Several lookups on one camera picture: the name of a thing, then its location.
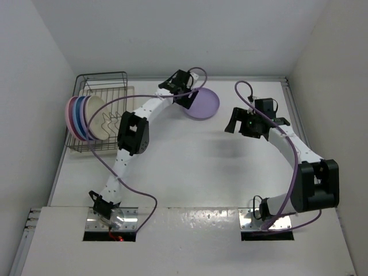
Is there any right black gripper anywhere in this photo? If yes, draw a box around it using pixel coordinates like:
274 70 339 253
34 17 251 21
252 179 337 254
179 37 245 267
225 107 261 139

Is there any purple plate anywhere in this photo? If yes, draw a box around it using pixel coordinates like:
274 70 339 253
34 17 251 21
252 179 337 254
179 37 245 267
79 96 90 138
182 87 220 120

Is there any cream plate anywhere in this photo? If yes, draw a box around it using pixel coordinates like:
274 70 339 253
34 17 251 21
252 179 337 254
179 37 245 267
84 95 111 140

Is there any blue plate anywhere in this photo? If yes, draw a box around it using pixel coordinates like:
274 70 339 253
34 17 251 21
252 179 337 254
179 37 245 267
72 96 86 141

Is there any pink plate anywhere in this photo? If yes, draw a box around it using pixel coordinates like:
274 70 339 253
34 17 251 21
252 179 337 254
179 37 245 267
64 96 78 139

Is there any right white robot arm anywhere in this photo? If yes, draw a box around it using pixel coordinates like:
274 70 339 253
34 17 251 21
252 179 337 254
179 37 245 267
225 98 340 227

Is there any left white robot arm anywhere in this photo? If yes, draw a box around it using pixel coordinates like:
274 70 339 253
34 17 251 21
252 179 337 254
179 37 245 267
89 69 199 220

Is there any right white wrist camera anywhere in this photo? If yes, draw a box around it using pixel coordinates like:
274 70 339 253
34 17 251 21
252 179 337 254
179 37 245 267
248 96 260 107

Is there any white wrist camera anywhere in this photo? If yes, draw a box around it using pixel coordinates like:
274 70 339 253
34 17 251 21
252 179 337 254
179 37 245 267
248 96 260 107
188 72 199 87

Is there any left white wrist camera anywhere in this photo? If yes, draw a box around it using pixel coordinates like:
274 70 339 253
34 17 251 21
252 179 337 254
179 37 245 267
188 72 199 87

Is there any black wire dish rack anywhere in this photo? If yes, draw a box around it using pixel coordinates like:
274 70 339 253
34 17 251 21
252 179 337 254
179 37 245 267
66 71 129 152

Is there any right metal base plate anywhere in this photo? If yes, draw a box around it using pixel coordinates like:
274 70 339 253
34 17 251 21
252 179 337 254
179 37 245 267
238 208 292 232

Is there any metal base plate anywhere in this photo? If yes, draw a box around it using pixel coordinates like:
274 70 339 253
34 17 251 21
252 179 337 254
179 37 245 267
238 208 292 232
85 208 138 232

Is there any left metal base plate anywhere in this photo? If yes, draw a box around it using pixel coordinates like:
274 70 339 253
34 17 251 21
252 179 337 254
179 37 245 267
85 208 138 232

